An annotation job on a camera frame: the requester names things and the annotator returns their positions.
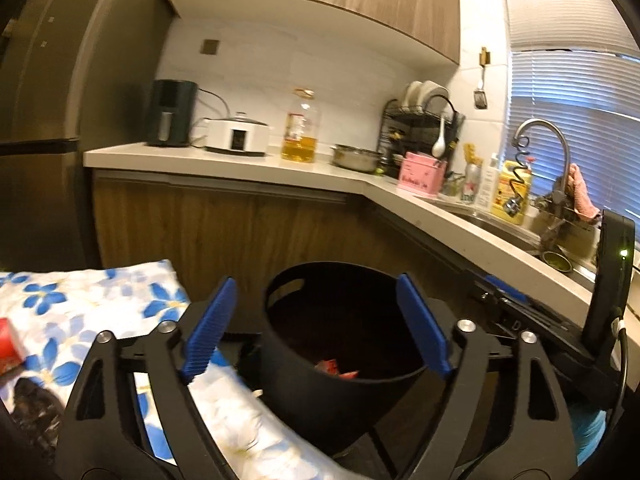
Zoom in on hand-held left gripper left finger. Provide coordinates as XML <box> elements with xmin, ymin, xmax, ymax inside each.
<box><xmin>55</xmin><ymin>276</ymin><xmax>238</xmax><ymax>480</ymax></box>

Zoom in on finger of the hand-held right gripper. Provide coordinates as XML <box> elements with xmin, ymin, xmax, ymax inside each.
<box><xmin>472</xmin><ymin>282</ymin><xmax>588</xmax><ymax>363</ymax></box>
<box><xmin>482</xmin><ymin>275</ymin><xmax>593</xmax><ymax>336</ymax></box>

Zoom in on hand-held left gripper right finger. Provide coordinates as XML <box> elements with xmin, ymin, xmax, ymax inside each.
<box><xmin>395</xmin><ymin>273</ymin><xmax>576</xmax><ymax>480</ymax></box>

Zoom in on red shiny plastic bag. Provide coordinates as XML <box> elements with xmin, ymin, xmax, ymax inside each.
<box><xmin>314</xmin><ymin>358</ymin><xmax>361</xmax><ymax>379</ymax></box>

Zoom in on black trash bin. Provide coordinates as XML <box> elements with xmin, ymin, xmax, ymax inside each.
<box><xmin>257</xmin><ymin>260</ymin><xmax>453</xmax><ymax>456</ymax></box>

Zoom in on black plastic bag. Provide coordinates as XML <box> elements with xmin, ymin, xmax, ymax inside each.
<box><xmin>0</xmin><ymin>376</ymin><xmax>65</xmax><ymax>461</ymax></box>

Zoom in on red paper cup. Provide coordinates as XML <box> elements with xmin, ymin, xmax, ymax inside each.
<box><xmin>0</xmin><ymin>317</ymin><xmax>26</xmax><ymax>372</ymax></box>

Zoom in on small green bowl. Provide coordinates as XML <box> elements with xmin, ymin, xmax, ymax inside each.
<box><xmin>542</xmin><ymin>250</ymin><xmax>575</xmax><ymax>273</ymax></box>

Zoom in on steel sink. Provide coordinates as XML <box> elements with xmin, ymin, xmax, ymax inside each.
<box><xmin>452</xmin><ymin>205</ymin><xmax>601</xmax><ymax>281</ymax></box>

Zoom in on pink dish cloth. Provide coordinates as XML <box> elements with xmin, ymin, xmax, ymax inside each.
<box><xmin>567</xmin><ymin>162</ymin><xmax>601</xmax><ymax>223</ymax></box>

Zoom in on yellow detergent bottle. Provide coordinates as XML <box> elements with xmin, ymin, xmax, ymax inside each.
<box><xmin>490</xmin><ymin>159</ymin><xmax>533</xmax><ymax>226</ymax></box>

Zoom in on wooden base cabinet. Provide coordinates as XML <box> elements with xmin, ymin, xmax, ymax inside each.
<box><xmin>92</xmin><ymin>170</ymin><xmax>501</xmax><ymax>311</ymax></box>

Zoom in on white soap bottle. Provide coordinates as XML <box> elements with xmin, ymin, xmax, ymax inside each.
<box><xmin>474</xmin><ymin>152</ymin><xmax>501</xmax><ymax>211</ymax></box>

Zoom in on green white drink can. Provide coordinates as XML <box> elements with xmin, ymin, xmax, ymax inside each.
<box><xmin>460</xmin><ymin>162</ymin><xmax>482</xmax><ymax>206</ymax></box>

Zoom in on person's blue pants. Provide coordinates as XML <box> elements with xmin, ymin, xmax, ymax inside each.
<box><xmin>575</xmin><ymin>400</ymin><xmax>608</xmax><ymax>466</ymax></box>

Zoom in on pink utensil holder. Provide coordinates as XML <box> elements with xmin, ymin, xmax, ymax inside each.
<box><xmin>397</xmin><ymin>151</ymin><xmax>447</xmax><ymax>194</ymax></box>

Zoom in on white spoon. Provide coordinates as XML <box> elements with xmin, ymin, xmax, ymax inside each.
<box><xmin>431</xmin><ymin>115</ymin><xmax>447</xmax><ymax>157</ymax></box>

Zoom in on steel kitchen faucet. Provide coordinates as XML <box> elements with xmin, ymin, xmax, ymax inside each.
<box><xmin>511</xmin><ymin>118</ymin><xmax>581</xmax><ymax>241</ymax></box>

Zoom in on beige kitchen countertop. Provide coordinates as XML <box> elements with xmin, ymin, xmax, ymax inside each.
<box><xmin>83</xmin><ymin>142</ymin><xmax>640</xmax><ymax>361</ymax></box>

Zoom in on steel bowl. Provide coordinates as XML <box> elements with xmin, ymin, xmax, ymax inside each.
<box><xmin>330</xmin><ymin>144</ymin><xmax>383</xmax><ymax>173</ymax></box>

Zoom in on window blinds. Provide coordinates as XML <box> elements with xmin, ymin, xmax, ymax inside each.
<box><xmin>502</xmin><ymin>0</ymin><xmax>640</xmax><ymax>221</ymax></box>

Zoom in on black dish rack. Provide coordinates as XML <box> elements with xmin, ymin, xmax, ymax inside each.
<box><xmin>378</xmin><ymin>95</ymin><xmax>466</xmax><ymax>181</ymax></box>

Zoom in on hanging metal spatula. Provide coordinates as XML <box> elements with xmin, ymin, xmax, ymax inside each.
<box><xmin>474</xmin><ymin>46</ymin><xmax>491</xmax><ymax>110</ymax></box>

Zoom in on white rice cooker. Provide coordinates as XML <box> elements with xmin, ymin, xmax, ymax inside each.
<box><xmin>204</xmin><ymin>112</ymin><xmax>273</xmax><ymax>156</ymax></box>

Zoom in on cooking oil bottle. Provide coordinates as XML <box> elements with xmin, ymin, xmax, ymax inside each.
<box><xmin>281</xmin><ymin>88</ymin><xmax>321</xmax><ymax>163</ymax></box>

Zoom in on white plate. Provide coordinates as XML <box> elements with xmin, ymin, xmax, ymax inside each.
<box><xmin>417</xmin><ymin>80</ymin><xmax>451</xmax><ymax>111</ymax></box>
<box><xmin>402</xmin><ymin>81</ymin><xmax>426</xmax><ymax>111</ymax></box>

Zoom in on black air fryer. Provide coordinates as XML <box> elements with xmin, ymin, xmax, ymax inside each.
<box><xmin>146</xmin><ymin>79</ymin><xmax>198</xmax><ymax>148</ymax></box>

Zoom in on dark grey refrigerator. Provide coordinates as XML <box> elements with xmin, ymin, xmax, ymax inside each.
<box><xmin>0</xmin><ymin>0</ymin><xmax>176</xmax><ymax>271</ymax></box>

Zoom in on black power cable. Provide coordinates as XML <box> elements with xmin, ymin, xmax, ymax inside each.
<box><xmin>196</xmin><ymin>89</ymin><xmax>231</xmax><ymax>121</ymax></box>

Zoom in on wooden wall cabinet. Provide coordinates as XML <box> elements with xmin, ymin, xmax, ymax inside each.
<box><xmin>161</xmin><ymin>0</ymin><xmax>461</xmax><ymax>66</ymax></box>

